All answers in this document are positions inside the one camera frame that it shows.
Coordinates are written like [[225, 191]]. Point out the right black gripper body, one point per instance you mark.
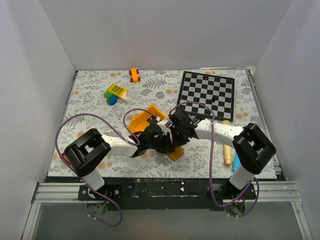
[[178, 138]]

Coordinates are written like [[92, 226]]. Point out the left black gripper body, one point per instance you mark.
[[161, 144]]

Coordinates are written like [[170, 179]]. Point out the tan leather card holder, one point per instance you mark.
[[178, 152]]

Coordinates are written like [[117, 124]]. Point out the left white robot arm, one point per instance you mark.
[[86, 153]]

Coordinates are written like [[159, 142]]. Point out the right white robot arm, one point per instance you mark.
[[251, 145]]

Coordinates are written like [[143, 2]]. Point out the yellow plastic bin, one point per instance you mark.
[[143, 119]]

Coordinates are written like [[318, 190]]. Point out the floral table mat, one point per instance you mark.
[[87, 108]]

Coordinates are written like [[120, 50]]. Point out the black white chessboard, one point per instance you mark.
[[199, 88]]

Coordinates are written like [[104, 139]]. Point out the beige toy microphone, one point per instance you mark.
[[227, 155]]

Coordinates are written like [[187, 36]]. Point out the yellow green toy block house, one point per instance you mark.
[[115, 93]]

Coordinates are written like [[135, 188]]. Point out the blue toy microphone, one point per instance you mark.
[[236, 163]]

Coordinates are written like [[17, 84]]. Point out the orange toy car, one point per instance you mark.
[[134, 75]]

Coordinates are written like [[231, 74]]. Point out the red toy block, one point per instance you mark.
[[65, 159]]

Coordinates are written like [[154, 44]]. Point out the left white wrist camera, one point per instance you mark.
[[165, 125]]

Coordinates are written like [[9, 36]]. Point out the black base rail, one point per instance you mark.
[[160, 193]]

